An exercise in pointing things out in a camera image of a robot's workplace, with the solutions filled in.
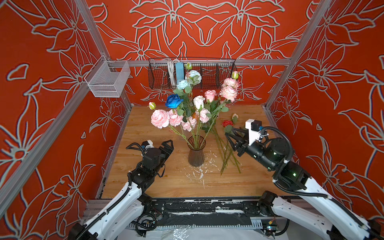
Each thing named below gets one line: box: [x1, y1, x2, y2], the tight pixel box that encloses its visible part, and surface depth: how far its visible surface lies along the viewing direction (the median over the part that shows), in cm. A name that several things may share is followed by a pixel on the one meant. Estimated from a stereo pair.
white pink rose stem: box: [193, 95, 206, 147], surface depth 62 cm
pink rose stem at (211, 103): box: [204, 90, 221, 114], surface depth 68 cm
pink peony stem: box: [148, 101, 197, 148], surface depth 60 cm
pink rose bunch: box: [200, 70, 239, 147], surface depth 63 cm
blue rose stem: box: [165, 94, 197, 148], surface depth 59 cm
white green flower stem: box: [173, 62, 202, 145], surface depth 69 cm
